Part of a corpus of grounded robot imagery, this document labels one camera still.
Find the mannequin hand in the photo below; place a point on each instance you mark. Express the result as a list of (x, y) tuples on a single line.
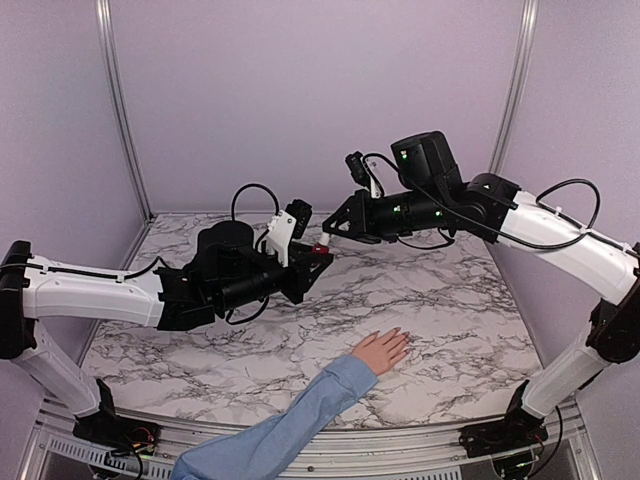
[(382, 352)]

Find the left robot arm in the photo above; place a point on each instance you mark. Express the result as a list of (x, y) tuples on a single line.
[(157, 296)]

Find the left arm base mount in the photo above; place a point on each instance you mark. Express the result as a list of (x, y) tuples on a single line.
[(124, 435)]

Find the aluminium frame post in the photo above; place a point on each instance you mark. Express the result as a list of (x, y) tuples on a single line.
[(517, 84), (117, 97)]

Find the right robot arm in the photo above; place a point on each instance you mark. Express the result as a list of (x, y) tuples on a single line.
[(499, 211)]

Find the blue sleeved forearm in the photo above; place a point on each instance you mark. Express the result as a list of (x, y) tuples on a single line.
[(266, 449)]

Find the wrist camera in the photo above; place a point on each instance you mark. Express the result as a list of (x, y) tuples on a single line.
[(284, 226), (363, 174)]

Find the front aluminium rail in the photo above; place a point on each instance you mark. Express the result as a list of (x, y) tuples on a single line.
[(417, 452)]

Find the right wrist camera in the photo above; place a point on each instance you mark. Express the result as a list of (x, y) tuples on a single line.
[(363, 174)]

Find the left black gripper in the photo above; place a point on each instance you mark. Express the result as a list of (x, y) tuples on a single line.
[(302, 280)]

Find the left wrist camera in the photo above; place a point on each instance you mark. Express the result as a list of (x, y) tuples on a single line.
[(284, 226)]

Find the red nail polish bottle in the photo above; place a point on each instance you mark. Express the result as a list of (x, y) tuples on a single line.
[(322, 244)]

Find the right aluminium frame post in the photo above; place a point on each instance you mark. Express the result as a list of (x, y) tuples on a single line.
[(517, 84)]

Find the left aluminium frame post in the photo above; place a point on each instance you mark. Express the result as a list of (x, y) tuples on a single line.
[(117, 97)]

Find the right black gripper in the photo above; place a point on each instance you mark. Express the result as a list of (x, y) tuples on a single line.
[(356, 208)]

